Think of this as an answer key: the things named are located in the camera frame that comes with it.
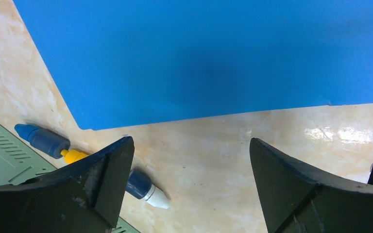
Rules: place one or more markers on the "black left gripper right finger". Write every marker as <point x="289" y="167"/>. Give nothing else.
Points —
<point x="297" y="197"/>

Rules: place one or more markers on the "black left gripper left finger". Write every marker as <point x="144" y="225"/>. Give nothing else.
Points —
<point x="83" y="197"/>

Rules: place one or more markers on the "green file rack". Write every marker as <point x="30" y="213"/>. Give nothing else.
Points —
<point x="19" y="163"/>

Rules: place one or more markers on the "blue plastic folder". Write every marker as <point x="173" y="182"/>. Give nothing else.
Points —
<point x="121" y="63"/>

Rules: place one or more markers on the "yellow dropper bottle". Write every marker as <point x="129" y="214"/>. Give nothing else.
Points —
<point x="71" y="156"/>

